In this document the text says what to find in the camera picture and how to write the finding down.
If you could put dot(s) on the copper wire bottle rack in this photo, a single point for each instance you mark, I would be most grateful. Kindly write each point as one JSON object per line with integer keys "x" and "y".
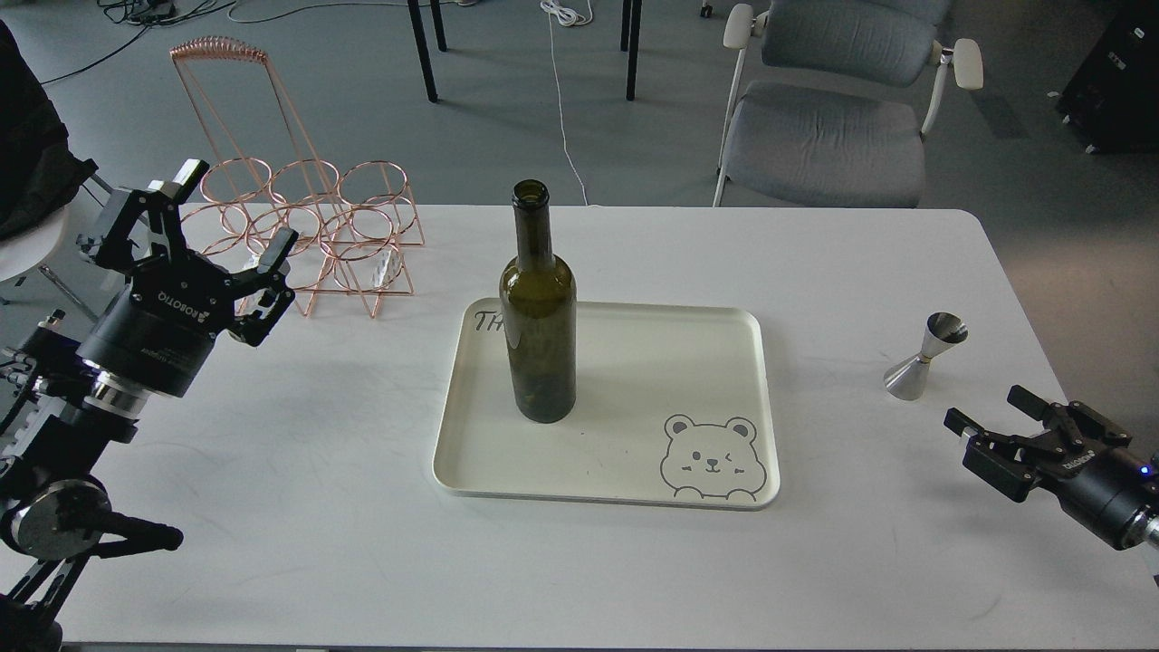
{"x": 354, "y": 224}

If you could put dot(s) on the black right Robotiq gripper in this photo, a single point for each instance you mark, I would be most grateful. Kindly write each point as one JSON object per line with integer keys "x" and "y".
{"x": 1106, "y": 489}

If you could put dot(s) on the cream bear serving tray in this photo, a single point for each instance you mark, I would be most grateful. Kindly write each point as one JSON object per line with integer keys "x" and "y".
{"x": 672, "y": 408}

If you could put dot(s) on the dark green wine bottle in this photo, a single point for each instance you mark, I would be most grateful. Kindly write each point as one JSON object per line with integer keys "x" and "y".
{"x": 538, "y": 297}

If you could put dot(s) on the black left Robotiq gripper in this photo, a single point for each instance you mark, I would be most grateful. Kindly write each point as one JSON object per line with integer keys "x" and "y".
{"x": 161, "y": 327}

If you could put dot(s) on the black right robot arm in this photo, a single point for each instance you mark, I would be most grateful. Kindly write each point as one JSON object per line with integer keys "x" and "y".
{"x": 1152, "y": 534}

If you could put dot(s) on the silver steel jigger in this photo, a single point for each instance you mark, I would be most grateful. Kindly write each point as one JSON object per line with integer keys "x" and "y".
{"x": 908, "y": 379}

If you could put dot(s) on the grey office chair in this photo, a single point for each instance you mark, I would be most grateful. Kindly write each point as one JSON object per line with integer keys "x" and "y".
{"x": 826, "y": 148}

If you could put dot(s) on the white chair with black garment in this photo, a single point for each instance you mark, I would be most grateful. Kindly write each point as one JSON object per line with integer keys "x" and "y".
{"x": 40, "y": 177}

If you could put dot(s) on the black cabinet on casters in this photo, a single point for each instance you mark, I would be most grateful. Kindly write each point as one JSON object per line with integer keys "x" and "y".
{"x": 1112, "y": 100}

